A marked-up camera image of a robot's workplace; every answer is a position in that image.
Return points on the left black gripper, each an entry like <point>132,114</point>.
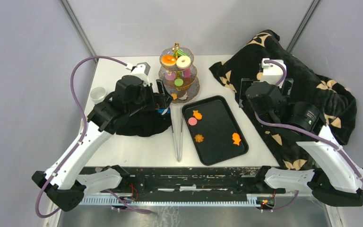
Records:
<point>160,100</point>

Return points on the orange fish cookie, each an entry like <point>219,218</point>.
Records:
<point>197,115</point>
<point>236,139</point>

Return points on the black floral blanket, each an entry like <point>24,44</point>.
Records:
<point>336,103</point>

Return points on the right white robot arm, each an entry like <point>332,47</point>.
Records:
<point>337,181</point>

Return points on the green round cookie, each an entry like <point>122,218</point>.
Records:
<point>178,82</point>

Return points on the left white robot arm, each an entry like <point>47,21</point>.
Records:
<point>62,182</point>

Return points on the green cake slice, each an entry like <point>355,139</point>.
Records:
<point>178,52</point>

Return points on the black serving tray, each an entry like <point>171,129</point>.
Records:
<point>217,126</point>

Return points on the black cloth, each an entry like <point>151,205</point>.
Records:
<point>146,124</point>

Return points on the white frosted donut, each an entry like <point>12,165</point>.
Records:
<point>183,62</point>

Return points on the blue patterned item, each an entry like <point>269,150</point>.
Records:
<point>163,111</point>

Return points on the brown round chocolate cookie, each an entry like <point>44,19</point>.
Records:
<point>184,97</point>

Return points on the metal serving tongs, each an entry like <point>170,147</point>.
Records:
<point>177,124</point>

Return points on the pink cake slice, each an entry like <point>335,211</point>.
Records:
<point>187,73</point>

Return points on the three-tier glass cake stand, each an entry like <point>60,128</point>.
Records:
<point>178,73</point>

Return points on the pink round cookie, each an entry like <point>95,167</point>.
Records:
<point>192,121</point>

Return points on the orange flower cookie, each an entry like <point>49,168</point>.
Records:
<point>199,138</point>

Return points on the brown madeleine bread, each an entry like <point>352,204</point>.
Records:
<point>188,85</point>

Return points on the orange leaf cookie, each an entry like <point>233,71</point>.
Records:
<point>174,96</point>

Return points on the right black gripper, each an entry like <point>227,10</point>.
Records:
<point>243,97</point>

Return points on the white and blue mug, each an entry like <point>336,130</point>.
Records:
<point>97,94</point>

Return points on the orange frosted donut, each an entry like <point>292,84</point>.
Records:
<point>168,60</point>

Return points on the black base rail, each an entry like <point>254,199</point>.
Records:
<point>193,184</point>

